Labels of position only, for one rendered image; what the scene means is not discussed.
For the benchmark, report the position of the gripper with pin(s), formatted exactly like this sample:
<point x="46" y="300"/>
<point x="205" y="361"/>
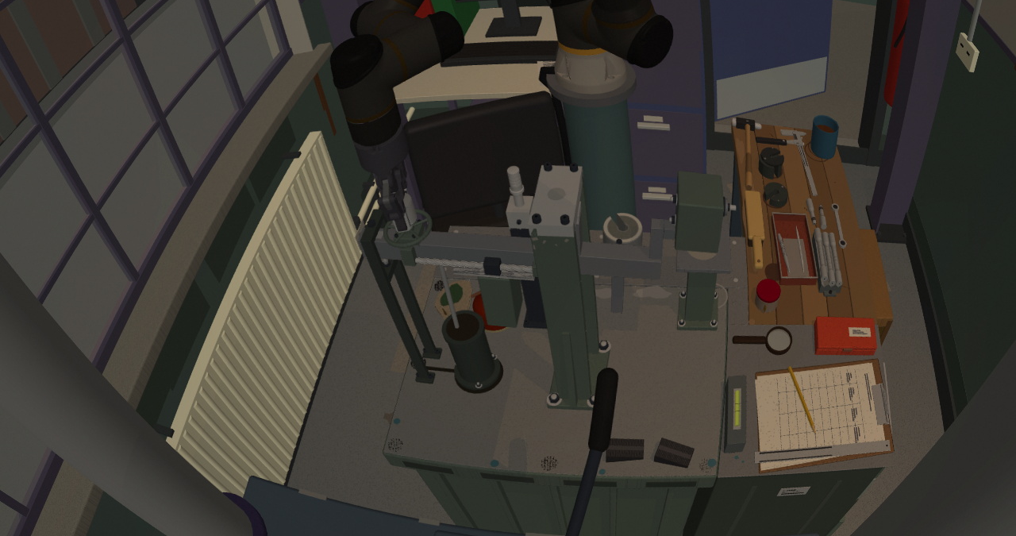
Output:
<point x="382" y="164"/>

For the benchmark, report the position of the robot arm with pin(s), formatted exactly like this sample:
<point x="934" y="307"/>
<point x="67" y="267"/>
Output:
<point x="373" y="83"/>

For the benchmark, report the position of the green handwheel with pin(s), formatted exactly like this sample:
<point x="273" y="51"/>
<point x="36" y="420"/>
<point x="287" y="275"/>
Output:
<point x="394" y="244"/>

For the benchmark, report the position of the grey weighbeam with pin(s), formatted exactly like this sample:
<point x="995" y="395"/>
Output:
<point x="460" y="248"/>

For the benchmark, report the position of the black poise block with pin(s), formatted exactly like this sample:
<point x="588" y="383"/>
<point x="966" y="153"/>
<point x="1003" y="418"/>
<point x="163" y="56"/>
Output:
<point x="492" y="266"/>

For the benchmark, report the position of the white lock pin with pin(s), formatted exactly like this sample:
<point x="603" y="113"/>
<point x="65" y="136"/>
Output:
<point x="515" y="183"/>

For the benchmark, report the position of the green weighbeam machine body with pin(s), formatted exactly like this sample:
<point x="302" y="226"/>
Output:
<point x="565" y="314"/>

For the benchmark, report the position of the white round check weight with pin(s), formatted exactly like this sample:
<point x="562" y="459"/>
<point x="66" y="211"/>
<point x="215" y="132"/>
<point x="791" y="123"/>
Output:
<point x="623" y="229"/>

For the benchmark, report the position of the black slotted weight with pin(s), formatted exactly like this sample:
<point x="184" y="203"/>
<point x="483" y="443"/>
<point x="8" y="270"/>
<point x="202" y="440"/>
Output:
<point x="776" y="195"/>
<point x="771" y="163"/>

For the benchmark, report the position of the orange round tin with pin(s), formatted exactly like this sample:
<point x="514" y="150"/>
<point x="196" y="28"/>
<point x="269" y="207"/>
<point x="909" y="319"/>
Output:
<point x="488" y="318"/>

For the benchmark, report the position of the cream desk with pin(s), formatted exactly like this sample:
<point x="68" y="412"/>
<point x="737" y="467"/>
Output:
<point x="460" y="79"/>

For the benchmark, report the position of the dark cylinder dashpot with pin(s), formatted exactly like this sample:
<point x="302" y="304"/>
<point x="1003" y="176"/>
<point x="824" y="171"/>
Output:
<point x="470" y="349"/>

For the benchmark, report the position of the cream radiator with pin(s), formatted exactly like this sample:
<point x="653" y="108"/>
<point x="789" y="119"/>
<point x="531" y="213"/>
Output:
<point x="262" y="321"/>

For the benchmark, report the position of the purple framed window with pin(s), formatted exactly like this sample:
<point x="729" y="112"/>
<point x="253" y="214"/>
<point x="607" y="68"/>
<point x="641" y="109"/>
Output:
<point x="119" y="123"/>

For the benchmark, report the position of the purple filing cabinet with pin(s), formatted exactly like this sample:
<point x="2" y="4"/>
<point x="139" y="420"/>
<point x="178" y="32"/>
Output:
<point x="675" y="83"/>

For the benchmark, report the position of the black ribbed block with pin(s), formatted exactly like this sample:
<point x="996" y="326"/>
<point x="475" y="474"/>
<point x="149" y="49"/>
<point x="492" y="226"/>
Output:
<point x="625" y="450"/>
<point x="673" y="453"/>

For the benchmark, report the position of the wooden mallet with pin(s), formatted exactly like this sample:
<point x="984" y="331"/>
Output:
<point x="754" y="222"/>

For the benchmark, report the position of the green bench cabinet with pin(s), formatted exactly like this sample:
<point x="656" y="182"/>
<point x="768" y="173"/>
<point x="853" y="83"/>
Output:
<point x="635" y="504"/>

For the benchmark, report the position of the red capped jar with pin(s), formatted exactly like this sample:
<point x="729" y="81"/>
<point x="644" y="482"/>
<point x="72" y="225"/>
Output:
<point x="767" y="291"/>

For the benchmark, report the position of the grey spirit level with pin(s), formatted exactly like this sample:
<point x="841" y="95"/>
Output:
<point x="736" y="413"/>

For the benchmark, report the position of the red tray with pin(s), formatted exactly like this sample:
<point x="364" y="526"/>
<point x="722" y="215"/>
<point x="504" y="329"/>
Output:
<point x="794" y="250"/>

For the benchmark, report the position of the black magnifying glass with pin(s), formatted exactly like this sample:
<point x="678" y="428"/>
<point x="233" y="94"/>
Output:
<point x="779" y="340"/>

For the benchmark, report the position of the blue cup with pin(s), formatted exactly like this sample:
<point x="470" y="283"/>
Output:
<point x="824" y="140"/>

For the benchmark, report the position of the grey rod bundle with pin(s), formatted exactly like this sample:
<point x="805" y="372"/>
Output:
<point x="828" y="264"/>

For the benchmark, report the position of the yellow pencil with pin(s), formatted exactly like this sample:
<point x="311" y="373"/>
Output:
<point x="802" y="399"/>

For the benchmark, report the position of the orange box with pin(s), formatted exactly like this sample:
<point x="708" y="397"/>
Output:
<point x="845" y="336"/>

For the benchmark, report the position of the wooden board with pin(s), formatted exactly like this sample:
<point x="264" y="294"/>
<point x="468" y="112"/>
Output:
<point x="865" y="274"/>

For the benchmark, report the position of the brown clipboard with paper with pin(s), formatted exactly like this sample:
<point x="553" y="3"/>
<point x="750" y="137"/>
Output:
<point x="841" y="413"/>

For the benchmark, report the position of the red fire extinguisher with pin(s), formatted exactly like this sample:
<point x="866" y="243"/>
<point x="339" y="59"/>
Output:
<point x="898" y="44"/>

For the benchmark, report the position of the green box on post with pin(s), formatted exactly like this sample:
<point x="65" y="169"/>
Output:
<point x="698" y="210"/>

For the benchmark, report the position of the purple door frame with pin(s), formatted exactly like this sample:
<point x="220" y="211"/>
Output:
<point x="913" y="99"/>

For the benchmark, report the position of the white wall socket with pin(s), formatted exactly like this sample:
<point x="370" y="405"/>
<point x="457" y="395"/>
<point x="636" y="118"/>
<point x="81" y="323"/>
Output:
<point x="967" y="52"/>

